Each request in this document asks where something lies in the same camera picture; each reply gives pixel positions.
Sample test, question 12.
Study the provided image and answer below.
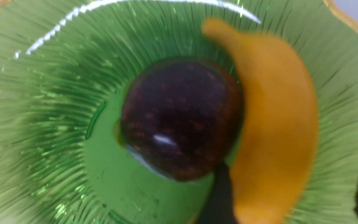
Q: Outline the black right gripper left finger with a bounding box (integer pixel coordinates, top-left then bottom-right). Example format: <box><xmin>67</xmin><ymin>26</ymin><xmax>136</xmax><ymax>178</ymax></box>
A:
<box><xmin>196</xmin><ymin>162</ymin><xmax>237</xmax><ymax>224</ymax></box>

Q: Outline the dark purple mangosteen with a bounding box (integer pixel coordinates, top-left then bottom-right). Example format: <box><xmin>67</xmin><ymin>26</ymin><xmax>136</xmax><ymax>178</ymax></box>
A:
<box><xmin>119</xmin><ymin>57</ymin><xmax>244</xmax><ymax>182</ymax></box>

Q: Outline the yellow banana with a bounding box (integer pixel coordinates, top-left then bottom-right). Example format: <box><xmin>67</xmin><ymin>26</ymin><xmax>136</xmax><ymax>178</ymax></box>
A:
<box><xmin>202</xmin><ymin>19</ymin><xmax>319</xmax><ymax>224</ymax></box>

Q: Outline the green leaf-shaped plate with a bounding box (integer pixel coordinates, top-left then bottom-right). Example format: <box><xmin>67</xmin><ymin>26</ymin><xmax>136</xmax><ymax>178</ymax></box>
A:
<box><xmin>0</xmin><ymin>0</ymin><xmax>358</xmax><ymax>224</ymax></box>

